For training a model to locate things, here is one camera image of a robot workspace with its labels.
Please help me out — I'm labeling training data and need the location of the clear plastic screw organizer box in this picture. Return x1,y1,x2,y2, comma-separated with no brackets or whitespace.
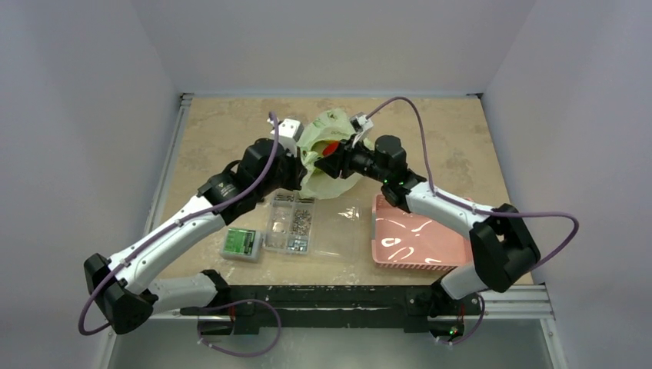
263,190,363,264

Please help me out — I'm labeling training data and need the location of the aluminium front frame rail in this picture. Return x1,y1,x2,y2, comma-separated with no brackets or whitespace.
148,284,556,322

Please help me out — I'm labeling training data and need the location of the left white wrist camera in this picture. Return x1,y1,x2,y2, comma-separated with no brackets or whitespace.
267,118,304,157

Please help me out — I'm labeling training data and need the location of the aluminium frame rail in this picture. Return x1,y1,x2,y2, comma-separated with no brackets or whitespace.
180,90,485,99
148,284,556,322
143,93,195,238

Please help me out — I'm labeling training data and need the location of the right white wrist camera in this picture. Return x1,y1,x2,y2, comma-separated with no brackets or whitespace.
349,112,374,147

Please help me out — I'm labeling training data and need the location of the pink plastic basket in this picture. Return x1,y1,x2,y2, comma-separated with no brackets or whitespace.
371,194,472,271

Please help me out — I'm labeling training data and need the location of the aluminium left frame rail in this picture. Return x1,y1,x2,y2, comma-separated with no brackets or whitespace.
143,93,195,238

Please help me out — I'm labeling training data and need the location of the green white small box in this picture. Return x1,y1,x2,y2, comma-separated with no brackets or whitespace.
219,228,264,263

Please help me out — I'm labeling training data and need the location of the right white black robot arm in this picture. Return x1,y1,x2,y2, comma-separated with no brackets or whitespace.
314,135,541,313

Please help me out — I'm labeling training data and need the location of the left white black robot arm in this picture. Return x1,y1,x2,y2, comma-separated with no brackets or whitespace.
78,137,304,335

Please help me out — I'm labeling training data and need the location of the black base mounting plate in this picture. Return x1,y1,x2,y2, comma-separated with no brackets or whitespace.
180,285,481,336

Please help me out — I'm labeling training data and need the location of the orange fake fruit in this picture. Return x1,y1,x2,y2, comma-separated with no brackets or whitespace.
322,141,339,156

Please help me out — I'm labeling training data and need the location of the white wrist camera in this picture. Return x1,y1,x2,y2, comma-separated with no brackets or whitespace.
267,118,304,157
349,112,374,147

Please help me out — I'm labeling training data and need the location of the light green plastic bag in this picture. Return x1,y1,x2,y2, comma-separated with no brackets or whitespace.
296,108,366,201

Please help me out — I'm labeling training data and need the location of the aluminium back frame rail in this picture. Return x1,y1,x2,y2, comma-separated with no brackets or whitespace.
180,90,485,99

